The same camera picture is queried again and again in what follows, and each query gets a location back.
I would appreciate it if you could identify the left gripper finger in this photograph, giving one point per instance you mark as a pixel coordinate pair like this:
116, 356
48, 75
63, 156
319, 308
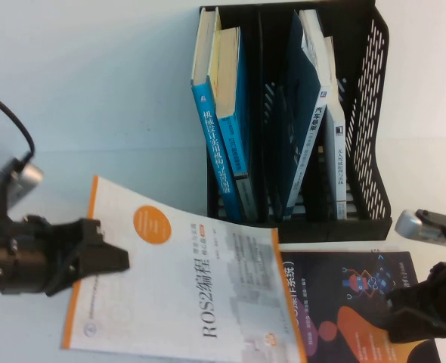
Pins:
102, 259
92, 230

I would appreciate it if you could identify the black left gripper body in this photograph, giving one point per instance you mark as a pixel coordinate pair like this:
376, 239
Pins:
43, 257

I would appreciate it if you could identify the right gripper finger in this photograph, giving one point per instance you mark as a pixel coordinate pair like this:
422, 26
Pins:
412, 296
415, 325

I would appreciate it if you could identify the white orange ROS2 book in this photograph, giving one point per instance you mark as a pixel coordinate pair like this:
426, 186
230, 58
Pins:
170, 283

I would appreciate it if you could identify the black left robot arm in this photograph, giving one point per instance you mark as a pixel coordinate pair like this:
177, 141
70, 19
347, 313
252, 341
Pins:
0, 264

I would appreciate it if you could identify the dark colourful robot book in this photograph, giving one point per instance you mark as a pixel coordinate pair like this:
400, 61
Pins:
340, 302

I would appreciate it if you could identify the black plastic book stand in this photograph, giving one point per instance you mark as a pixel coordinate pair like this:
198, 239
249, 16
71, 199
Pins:
321, 230

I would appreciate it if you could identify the thick blue hardcover book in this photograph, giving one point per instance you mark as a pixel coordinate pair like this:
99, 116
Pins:
211, 132

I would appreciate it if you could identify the thin white spine book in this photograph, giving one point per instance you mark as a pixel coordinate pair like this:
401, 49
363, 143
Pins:
340, 159

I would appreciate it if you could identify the blue DTC paperback book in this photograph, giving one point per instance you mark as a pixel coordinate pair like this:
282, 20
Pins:
230, 143

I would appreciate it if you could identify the teal cover white spine book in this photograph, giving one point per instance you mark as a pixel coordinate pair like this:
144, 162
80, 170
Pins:
298, 113

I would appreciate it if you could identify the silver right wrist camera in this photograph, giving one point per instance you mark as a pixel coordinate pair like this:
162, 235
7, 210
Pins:
410, 227

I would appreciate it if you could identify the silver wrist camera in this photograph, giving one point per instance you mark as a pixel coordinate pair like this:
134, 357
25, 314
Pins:
410, 227
22, 181

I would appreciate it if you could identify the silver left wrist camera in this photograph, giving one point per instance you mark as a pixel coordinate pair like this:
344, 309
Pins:
22, 181

